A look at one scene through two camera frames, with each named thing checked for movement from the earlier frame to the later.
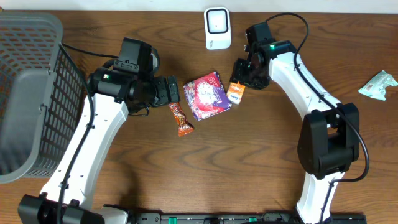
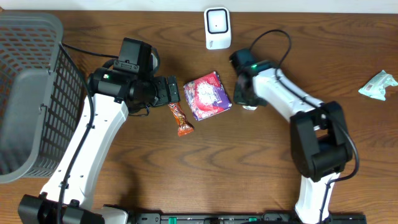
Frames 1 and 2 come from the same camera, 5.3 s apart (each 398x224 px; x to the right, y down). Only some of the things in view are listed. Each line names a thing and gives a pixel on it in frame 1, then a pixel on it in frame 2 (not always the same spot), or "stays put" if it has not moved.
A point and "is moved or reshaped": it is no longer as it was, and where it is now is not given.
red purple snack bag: [206, 96] stays put
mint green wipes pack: [376, 86] stays put
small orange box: [235, 92] is moved or reshaped
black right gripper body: [247, 75] to [247, 98]
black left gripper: [171, 89] stays put
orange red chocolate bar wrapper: [185, 127] stays put
